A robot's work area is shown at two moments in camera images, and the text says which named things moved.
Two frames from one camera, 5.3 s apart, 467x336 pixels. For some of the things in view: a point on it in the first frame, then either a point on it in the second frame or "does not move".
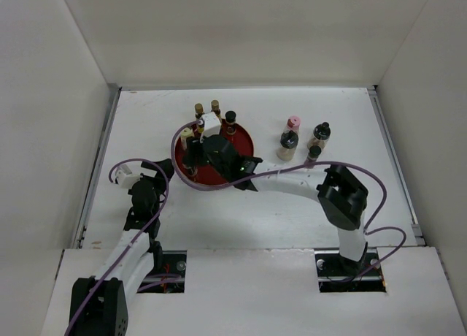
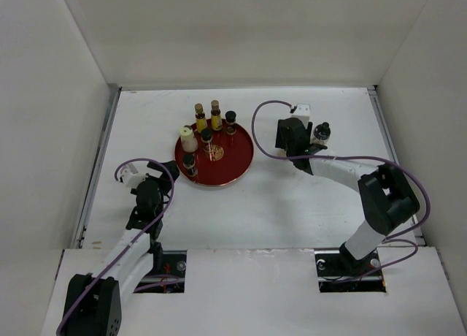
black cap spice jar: [230, 117] does not move
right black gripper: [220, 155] -> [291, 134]
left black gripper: [166, 166] does not move
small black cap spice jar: [190, 163] does not move
